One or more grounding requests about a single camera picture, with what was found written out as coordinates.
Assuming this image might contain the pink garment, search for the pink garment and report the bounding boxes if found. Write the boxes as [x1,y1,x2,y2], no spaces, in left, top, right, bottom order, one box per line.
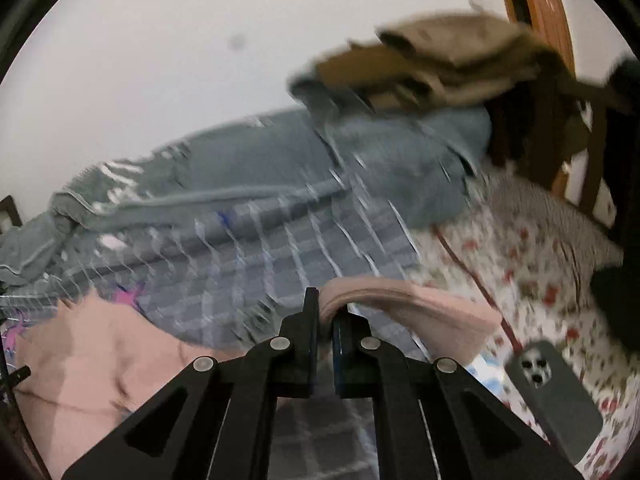
[12,275,502,467]

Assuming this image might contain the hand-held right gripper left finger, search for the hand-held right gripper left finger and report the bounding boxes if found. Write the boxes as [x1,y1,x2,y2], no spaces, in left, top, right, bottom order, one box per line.
[60,287,321,480]

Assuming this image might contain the grey checked star blanket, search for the grey checked star blanket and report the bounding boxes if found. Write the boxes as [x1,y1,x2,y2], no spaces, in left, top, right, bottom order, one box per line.
[0,180,437,480]

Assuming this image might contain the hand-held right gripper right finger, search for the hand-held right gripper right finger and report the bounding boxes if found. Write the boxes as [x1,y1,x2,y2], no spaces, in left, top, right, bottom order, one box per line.
[332,309,586,480]

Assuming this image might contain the wooden chair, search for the wooden chair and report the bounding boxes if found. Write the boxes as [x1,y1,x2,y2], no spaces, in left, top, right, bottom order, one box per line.
[487,0,640,243]

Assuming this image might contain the phone in grey case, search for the phone in grey case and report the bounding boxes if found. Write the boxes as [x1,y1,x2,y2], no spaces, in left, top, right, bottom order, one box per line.
[504,341,604,464]

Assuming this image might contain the floral bedsheet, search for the floral bedsheet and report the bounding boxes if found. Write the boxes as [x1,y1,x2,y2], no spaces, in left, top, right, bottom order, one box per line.
[415,167,640,477]

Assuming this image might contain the beige folded garment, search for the beige folded garment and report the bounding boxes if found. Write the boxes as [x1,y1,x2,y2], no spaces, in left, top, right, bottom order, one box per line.
[377,12,568,110]

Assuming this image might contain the red cable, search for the red cable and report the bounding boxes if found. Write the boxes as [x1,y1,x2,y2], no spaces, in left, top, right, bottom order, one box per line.
[431,225,524,357]

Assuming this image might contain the grey-blue pajama garment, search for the grey-blue pajama garment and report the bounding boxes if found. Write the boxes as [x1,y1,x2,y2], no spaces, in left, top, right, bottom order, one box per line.
[0,75,493,286]

